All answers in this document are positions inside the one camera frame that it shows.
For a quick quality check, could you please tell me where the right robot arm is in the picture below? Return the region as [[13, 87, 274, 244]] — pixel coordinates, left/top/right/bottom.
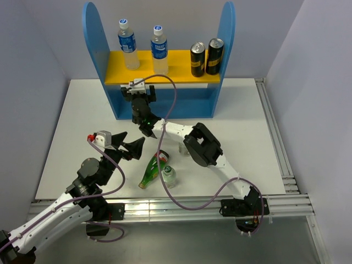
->
[[121, 83, 265, 217]]

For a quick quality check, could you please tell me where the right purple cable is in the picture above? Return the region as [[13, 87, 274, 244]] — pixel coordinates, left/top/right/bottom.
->
[[131, 74, 265, 236]]

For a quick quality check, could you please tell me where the black can left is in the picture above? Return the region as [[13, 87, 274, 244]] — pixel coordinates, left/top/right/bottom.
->
[[190, 42, 205, 77]]

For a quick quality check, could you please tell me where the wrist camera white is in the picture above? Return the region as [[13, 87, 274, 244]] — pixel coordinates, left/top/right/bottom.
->
[[87, 130, 112, 149], [128, 79, 146, 94]]

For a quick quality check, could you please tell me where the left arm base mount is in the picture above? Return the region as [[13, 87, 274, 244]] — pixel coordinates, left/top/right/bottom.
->
[[85, 203, 125, 242]]

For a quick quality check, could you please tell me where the black can right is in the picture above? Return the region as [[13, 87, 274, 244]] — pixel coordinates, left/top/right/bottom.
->
[[206, 38, 224, 75]]

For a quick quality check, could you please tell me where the purple cable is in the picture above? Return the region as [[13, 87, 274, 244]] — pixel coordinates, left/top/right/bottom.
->
[[0, 139, 126, 252], [131, 74, 265, 236]]

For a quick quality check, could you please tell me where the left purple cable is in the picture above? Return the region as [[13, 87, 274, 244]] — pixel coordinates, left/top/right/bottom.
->
[[0, 139, 126, 252]]

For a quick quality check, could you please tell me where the clear glass bottle rear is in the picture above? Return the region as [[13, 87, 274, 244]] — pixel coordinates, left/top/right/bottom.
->
[[179, 143, 190, 157]]

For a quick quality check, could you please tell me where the aluminium side rail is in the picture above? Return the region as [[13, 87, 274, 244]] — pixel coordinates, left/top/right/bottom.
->
[[255, 78, 300, 195]]

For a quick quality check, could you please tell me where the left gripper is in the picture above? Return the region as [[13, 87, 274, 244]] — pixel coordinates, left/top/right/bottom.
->
[[100, 131, 145, 184]]

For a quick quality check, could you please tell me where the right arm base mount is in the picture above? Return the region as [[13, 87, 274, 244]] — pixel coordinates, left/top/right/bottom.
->
[[219, 197, 270, 236]]

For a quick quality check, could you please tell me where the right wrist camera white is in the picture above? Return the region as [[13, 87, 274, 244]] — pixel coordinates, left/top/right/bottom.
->
[[128, 79, 146, 94]]

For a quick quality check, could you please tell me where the clear glass bottle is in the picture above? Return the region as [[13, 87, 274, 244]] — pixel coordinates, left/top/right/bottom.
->
[[162, 166, 177, 189], [179, 143, 190, 157]]

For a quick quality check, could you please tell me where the green glass bottle front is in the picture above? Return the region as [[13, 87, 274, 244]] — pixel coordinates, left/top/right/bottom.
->
[[138, 150, 169, 189]]

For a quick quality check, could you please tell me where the clear glass bottle front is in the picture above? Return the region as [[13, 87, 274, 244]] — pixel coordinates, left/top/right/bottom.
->
[[162, 166, 177, 189]]

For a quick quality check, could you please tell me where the aluminium front rail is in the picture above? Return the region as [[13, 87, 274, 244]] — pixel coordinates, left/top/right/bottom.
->
[[24, 194, 316, 225]]

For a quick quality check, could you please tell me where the blue and yellow shelf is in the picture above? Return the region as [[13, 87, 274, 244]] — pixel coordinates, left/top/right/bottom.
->
[[82, 2, 235, 119]]

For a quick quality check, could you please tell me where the Pocari Sweat bottle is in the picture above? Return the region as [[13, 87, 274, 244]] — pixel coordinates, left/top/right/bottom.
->
[[151, 25, 168, 75], [118, 19, 140, 70]]

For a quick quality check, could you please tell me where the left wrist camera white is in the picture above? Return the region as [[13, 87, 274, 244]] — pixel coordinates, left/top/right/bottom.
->
[[87, 130, 112, 149]]

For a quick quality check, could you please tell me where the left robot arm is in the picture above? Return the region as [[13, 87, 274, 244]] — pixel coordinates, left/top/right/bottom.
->
[[1, 131, 145, 263]]

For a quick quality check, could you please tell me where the black can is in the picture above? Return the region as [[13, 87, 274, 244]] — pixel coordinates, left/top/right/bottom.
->
[[190, 42, 205, 77], [206, 38, 224, 75]]

